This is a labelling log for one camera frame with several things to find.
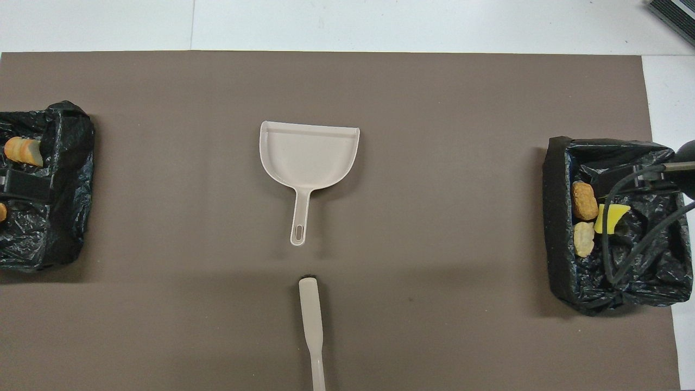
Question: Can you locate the brown table mat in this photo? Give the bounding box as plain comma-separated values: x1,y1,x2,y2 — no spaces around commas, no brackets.
0,51,682,391

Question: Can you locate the small green yellow sponge piece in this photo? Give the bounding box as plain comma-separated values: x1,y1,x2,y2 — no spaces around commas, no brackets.
593,203,632,236

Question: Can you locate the black bag lined bin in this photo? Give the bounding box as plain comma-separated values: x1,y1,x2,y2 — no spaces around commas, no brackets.
0,100,96,272
542,136,694,317

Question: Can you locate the brown bread roll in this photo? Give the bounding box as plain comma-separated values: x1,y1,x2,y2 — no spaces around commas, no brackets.
571,181,599,222

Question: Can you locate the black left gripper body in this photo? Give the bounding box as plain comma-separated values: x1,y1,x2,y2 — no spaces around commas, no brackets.
0,171,53,203

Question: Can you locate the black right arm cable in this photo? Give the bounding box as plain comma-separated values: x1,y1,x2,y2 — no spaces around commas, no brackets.
602,163,695,287

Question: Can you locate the dark ribbed device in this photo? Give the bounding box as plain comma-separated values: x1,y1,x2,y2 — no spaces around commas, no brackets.
646,0,695,47

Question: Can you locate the beige brush with black bristles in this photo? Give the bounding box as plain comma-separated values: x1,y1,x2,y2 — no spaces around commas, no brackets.
298,275,327,391

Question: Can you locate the beige plastic dustpan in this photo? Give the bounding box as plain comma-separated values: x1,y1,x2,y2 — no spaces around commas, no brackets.
259,120,361,247

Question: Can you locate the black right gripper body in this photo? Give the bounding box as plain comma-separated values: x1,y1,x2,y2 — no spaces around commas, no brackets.
584,164,679,195

